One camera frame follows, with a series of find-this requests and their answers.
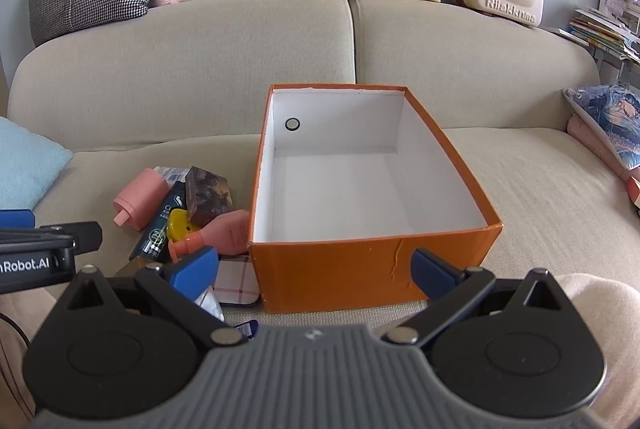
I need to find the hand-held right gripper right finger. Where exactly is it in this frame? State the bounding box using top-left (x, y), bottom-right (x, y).
top-left (382, 248), bottom-right (563, 345)

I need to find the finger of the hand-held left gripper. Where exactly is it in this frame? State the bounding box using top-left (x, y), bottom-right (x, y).
top-left (0, 209), bottom-right (36, 231)

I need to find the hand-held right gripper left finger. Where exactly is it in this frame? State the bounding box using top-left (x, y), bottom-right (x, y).
top-left (65, 246), bottom-right (248, 347)

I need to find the salmon pink bottle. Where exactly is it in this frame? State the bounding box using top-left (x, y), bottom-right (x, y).
top-left (167, 209), bottom-right (251, 264)

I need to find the dark blue bottle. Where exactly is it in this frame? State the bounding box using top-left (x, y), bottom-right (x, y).
top-left (128, 181), bottom-right (188, 264)

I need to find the dark brown printed box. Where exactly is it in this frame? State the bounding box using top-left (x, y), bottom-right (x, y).
top-left (185, 165), bottom-right (234, 230)

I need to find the pink plastic cup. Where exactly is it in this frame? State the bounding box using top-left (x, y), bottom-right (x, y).
top-left (113, 168), bottom-right (171, 231)

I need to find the orange cardboard box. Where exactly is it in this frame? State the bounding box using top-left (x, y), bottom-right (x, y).
top-left (247, 84), bottom-right (503, 314)

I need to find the blue white small packet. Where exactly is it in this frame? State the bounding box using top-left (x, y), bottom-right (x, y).
top-left (197, 286), bottom-right (258, 340)

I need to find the plaid flat case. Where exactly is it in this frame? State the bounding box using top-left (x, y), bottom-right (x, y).
top-left (214, 254), bottom-right (261, 307)

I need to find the yellow plastic toy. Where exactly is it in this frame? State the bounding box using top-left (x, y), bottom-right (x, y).
top-left (166, 208), bottom-right (202, 244)

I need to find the light blue pillow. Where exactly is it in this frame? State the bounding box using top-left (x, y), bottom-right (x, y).
top-left (0, 116), bottom-right (74, 211)

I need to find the person's left leg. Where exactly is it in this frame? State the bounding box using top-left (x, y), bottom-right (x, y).
top-left (0, 291), bottom-right (53, 425)

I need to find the person's leg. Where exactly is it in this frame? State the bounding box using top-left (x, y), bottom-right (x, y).
top-left (552, 273), bottom-right (640, 429)
top-left (0, 291), bottom-right (53, 425)

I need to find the person's right leg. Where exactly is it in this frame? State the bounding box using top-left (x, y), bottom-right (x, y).
top-left (552, 273), bottom-right (640, 429)

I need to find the beige sofa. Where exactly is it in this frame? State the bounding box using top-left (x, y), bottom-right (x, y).
top-left (0, 0), bottom-right (640, 340)

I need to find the blue anime print pillow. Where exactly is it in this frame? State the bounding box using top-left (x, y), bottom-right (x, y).
top-left (561, 85), bottom-right (640, 170)

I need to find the grey desk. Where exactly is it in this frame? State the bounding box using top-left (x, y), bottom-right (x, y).
top-left (590, 44), bottom-right (640, 87)

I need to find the stack of books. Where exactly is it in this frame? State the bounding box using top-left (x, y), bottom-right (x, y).
top-left (542, 8), bottom-right (640, 62)

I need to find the black cable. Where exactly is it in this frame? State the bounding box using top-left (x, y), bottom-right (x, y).
top-left (0, 313), bottom-right (31, 346)

